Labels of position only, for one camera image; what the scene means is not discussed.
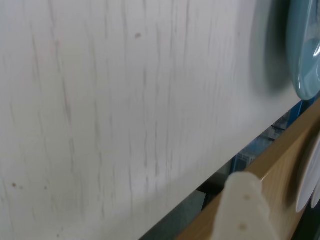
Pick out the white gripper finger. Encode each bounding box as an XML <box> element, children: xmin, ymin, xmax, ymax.
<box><xmin>211</xmin><ymin>171</ymin><xmax>279</xmax><ymax>240</ymax></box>

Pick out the blue ceramic dish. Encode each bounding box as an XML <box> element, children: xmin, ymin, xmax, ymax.
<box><xmin>286</xmin><ymin>0</ymin><xmax>320</xmax><ymax>101</ymax></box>

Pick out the tan wooden board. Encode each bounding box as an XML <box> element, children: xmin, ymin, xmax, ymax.
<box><xmin>174</xmin><ymin>98</ymin><xmax>320</xmax><ymax>240</ymax></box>

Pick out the blue metal frame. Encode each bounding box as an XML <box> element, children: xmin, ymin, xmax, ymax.
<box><xmin>231</xmin><ymin>99</ymin><xmax>312</xmax><ymax>177</ymax></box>

